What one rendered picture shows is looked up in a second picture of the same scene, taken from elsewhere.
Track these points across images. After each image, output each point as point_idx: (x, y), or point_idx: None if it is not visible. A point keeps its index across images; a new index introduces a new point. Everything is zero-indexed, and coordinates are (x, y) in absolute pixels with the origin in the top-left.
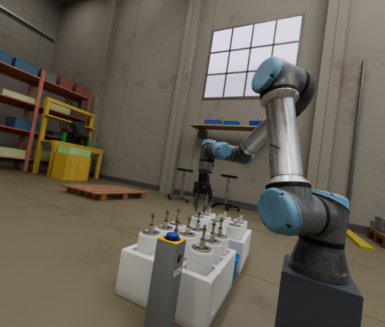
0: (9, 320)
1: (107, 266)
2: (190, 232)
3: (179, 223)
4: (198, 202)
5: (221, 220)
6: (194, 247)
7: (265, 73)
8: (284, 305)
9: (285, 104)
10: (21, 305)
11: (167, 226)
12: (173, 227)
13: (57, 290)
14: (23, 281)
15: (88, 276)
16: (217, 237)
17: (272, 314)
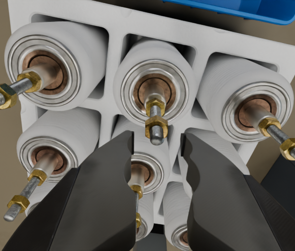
0: (23, 214)
1: None
2: (143, 161)
3: (52, 58)
4: (129, 166)
5: (292, 159)
6: (178, 244)
7: None
8: None
9: None
10: (8, 202)
11: (55, 166)
12: (55, 110)
13: (4, 175)
14: None
15: None
16: (243, 141)
17: None
